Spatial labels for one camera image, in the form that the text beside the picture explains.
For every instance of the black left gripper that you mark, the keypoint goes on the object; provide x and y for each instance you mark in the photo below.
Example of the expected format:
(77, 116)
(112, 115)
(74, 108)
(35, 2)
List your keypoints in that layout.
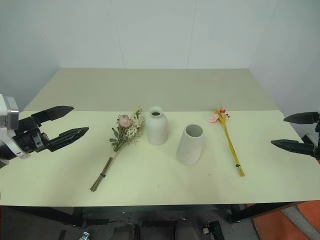
(27, 137)

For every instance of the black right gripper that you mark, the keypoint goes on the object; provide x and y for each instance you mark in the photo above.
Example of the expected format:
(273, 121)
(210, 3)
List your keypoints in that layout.
(317, 140)

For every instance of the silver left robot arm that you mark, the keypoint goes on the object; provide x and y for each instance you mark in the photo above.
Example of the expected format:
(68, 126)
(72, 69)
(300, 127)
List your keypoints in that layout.
(2, 155)

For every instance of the white bottle-shaped vase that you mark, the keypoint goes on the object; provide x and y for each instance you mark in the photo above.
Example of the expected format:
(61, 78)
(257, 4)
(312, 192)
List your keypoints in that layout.
(156, 130)

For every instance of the white cone-shaped vase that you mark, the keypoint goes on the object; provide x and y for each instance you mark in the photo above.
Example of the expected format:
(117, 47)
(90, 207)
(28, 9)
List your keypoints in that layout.
(188, 147)

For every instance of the dried pink flower bouquet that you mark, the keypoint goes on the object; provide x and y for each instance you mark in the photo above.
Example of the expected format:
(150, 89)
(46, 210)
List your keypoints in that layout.
(124, 130)

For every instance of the yellow stem flower bouquet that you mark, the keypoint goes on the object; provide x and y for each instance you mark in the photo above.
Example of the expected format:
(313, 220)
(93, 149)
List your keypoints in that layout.
(228, 136)

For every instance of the orange floor mat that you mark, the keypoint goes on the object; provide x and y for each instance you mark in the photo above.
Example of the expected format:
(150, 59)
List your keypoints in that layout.
(295, 225)

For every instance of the pale yellow table sheet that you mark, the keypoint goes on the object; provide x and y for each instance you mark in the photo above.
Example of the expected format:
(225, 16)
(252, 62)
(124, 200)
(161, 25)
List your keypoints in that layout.
(160, 182)

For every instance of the small silver metal clip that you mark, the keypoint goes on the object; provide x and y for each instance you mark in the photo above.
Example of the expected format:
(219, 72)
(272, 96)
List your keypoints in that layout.
(85, 235)

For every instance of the black and white caster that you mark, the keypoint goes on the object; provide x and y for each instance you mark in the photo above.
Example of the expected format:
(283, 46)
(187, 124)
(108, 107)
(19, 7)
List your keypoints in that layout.
(211, 228)

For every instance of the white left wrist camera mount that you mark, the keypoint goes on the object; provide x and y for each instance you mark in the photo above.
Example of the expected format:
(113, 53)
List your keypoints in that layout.
(10, 112)

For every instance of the black table frame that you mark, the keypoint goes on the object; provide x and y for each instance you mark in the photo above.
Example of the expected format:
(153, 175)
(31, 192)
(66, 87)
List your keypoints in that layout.
(77, 215)

